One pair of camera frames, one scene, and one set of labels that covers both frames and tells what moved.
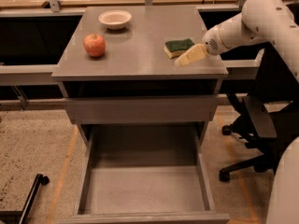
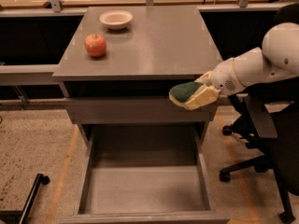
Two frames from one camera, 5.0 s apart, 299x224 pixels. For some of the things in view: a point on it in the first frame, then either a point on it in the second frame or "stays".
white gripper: (211, 43) → (223, 76)
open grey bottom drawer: (149, 174) stays
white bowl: (115, 20) stays
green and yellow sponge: (173, 48) → (180, 92)
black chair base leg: (14, 216) stays
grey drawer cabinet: (140, 66) stays
